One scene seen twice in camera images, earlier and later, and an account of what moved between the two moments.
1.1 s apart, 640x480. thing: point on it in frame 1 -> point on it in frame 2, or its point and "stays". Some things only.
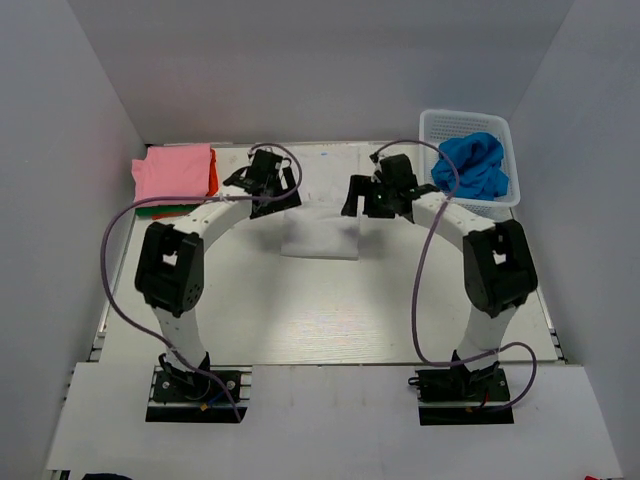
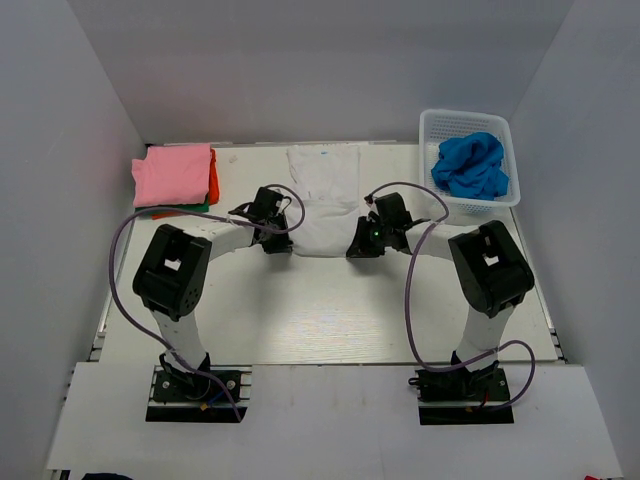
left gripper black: [285, 202] -> [281, 246]
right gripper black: [364, 186] -> [361, 248]
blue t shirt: [478, 157] stays
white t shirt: [316, 228] stays
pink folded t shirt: [178, 170] stays
